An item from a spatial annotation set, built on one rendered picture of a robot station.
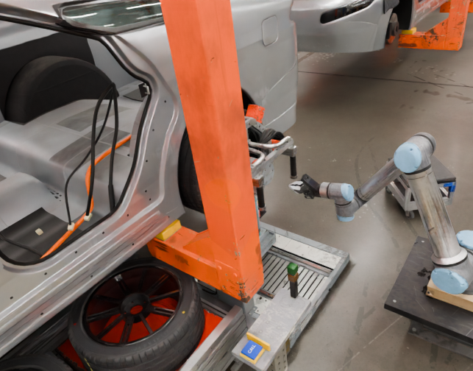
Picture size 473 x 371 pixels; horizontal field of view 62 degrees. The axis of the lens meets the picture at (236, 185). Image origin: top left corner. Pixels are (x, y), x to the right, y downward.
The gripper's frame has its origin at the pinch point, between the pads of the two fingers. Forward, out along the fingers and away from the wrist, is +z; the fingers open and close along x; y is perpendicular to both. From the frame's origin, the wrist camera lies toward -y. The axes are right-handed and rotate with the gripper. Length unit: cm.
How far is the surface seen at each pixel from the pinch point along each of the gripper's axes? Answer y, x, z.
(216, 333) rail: -6, -92, 1
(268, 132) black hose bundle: -31.6, 13.0, 4.8
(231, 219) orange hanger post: -56, -55, -21
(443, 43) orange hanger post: 154, 312, -8
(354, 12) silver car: 46, 237, 45
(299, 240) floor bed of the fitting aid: 64, -5, 19
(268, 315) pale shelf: -1, -75, -20
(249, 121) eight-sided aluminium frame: -41.9, 12.5, 12.0
